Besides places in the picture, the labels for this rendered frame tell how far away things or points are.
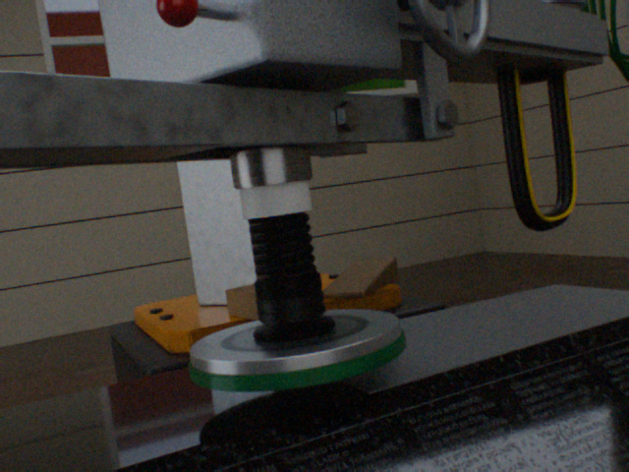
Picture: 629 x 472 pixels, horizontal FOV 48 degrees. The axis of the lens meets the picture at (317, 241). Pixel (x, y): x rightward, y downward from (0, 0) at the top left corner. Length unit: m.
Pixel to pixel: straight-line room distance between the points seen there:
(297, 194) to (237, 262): 0.80
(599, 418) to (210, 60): 0.51
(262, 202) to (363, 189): 6.97
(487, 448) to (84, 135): 0.45
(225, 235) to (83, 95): 1.00
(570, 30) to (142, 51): 0.70
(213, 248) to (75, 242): 5.31
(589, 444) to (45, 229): 6.25
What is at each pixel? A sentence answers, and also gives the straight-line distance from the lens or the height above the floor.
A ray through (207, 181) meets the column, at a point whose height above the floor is 1.05.
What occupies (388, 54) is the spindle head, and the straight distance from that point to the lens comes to 0.71.
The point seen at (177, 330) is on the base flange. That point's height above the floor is 0.78.
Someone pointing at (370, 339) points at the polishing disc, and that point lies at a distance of 0.65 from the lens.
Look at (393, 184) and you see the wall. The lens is 7.82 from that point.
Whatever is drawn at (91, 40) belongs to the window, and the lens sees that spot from 6.99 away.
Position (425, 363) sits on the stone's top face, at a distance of 0.77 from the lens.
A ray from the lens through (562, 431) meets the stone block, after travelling 0.76.
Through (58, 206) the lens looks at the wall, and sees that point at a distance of 6.79.
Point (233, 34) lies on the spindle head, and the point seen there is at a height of 1.13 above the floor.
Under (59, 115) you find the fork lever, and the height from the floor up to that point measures 1.07.
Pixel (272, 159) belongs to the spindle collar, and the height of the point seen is 1.03.
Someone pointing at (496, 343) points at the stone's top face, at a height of 0.80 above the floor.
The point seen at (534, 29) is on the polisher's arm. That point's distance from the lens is 1.05.
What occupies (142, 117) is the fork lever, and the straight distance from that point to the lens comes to 0.54.
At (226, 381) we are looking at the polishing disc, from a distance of 0.65.
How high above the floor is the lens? 1.00
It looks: 4 degrees down
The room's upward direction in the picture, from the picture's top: 8 degrees counter-clockwise
